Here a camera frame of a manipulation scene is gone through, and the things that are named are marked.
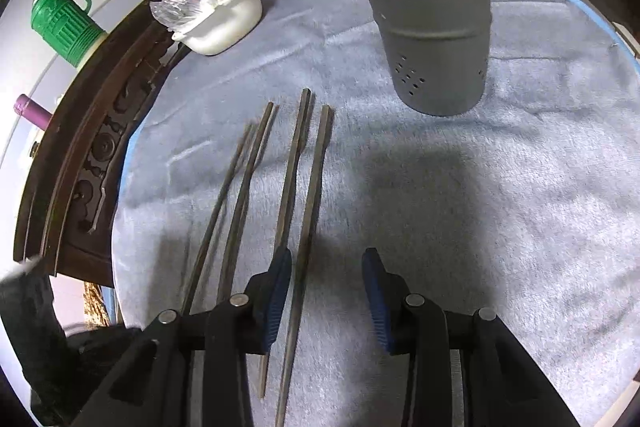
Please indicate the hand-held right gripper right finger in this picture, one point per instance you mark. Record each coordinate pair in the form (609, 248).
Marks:
(380, 302)

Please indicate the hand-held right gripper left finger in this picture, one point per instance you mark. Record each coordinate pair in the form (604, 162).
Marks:
(277, 302)

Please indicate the dark wooden chopstick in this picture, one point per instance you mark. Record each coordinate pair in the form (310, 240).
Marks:
(245, 207)
(291, 182)
(309, 232)
(220, 207)

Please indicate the grey metal utensil holder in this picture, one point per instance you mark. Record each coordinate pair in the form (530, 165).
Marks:
(430, 47)

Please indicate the person's left forearm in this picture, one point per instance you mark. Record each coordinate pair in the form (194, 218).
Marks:
(60, 357)

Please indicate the grey fleece tablecloth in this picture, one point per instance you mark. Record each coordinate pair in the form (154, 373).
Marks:
(475, 232)

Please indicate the dark carved wooden sideboard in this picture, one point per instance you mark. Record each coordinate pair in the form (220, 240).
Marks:
(100, 132)

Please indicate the purple bottle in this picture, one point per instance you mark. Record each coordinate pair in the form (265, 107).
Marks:
(32, 112)

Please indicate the green thermos flask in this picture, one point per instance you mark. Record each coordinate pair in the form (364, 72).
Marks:
(65, 27)

